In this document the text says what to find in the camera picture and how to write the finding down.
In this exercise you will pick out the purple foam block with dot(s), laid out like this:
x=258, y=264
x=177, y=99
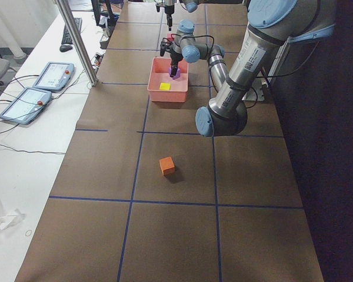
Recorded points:
x=174, y=73

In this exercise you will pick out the pink plastic bin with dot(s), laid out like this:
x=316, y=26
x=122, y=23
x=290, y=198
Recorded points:
x=159, y=73

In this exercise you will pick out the red foam block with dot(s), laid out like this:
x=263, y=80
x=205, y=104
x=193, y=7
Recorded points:
x=170, y=37

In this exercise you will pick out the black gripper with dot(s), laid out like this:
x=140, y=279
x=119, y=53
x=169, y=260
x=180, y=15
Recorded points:
x=175, y=56
x=169, y=9

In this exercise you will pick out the teach pendant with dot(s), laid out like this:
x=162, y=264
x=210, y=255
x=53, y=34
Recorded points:
x=26, y=106
x=54, y=76

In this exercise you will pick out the orange foam block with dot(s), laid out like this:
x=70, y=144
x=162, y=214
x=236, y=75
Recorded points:
x=167, y=166

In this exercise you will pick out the upper teach pendant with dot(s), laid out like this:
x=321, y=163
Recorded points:
x=54, y=76

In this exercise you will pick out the crumpled white paper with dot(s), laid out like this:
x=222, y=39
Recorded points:
x=11, y=219

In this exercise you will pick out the black computer mouse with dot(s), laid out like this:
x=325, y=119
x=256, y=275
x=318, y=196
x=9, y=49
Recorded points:
x=64, y=48

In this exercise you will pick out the lower teach pendant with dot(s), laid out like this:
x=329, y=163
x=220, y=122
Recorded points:
x=26, y=106

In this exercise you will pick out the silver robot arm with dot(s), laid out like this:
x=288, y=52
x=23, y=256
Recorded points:
x=190, y=6
x=270, y=25

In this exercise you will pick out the yellow foam block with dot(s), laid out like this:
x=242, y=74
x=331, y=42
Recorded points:
x=164, y=86

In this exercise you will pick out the aluminium frame post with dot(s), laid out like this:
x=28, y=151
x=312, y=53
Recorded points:
x=68, y=18

